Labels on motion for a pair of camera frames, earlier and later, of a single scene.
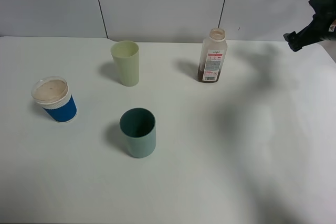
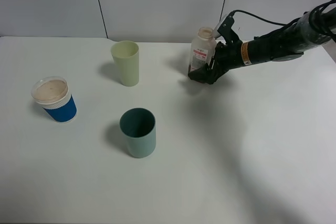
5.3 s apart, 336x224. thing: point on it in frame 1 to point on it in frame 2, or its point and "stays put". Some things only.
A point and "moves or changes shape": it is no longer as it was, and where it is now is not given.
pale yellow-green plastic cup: (126, 54) stays put
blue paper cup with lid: (52, 94) stays put
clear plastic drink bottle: (213, 56) moves or changes shape
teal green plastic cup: (138, 126) stays put
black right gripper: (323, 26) to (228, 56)
